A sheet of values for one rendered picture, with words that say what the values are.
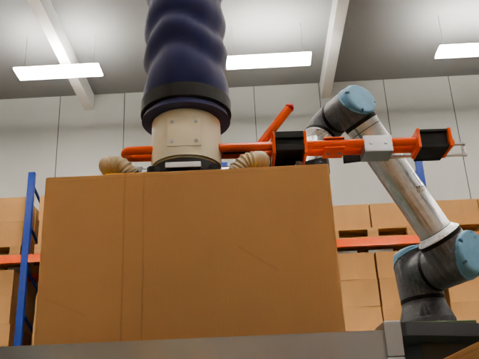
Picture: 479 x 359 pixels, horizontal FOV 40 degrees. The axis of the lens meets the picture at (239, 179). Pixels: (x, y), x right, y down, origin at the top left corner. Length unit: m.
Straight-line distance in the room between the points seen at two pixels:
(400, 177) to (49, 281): 1.24
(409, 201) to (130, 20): 7.99
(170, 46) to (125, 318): 0.69
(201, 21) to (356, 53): 9.21
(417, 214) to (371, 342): 1.11
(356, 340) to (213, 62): 0.82
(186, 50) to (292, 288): 0.66
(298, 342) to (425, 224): 1.15
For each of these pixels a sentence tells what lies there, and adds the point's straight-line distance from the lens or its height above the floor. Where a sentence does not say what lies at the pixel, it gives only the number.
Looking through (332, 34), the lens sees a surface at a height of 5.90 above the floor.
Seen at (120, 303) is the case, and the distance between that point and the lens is 1.35.
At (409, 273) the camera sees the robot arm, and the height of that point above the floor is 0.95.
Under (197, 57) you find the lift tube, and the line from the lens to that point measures 1.65.
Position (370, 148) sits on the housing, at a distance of 1.64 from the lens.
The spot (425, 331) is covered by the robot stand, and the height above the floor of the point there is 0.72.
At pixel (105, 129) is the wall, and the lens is 11.37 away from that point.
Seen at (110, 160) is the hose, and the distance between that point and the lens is 1.52.
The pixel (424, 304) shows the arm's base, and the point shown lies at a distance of 2.32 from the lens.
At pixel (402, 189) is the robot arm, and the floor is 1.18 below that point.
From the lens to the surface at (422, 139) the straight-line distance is 1.68.
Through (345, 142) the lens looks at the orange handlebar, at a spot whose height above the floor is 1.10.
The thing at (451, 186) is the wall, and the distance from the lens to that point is 11.05.
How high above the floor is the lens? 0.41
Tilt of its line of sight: 22 degrees up
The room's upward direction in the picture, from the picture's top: 3 degrees counter-clockwise
